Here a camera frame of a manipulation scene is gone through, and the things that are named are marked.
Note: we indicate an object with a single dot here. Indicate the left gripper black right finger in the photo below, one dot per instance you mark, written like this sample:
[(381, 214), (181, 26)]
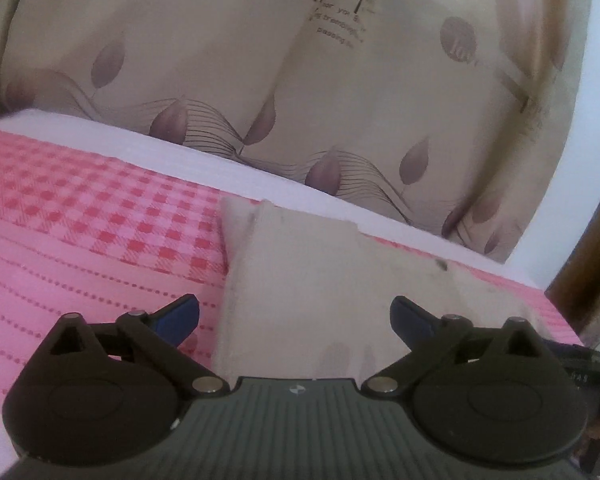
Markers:
[(486, 395)]

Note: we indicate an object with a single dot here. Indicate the beige leaf-print curtain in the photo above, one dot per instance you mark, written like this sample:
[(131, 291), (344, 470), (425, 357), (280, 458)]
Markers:
[(447, 115)]

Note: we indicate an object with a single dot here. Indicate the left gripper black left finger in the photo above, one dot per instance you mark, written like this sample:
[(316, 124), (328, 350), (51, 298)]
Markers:
[(94, 394)]

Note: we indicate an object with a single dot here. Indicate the white soiled small garment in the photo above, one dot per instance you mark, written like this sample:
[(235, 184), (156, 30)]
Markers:
[(309, 297)]

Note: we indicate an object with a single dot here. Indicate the brown wooden door frame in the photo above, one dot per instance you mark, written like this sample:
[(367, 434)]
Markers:
[(575, 291)]

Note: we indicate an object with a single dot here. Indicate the pink checkered bed sheet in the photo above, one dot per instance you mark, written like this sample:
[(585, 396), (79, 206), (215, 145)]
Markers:
[(84, 232)]

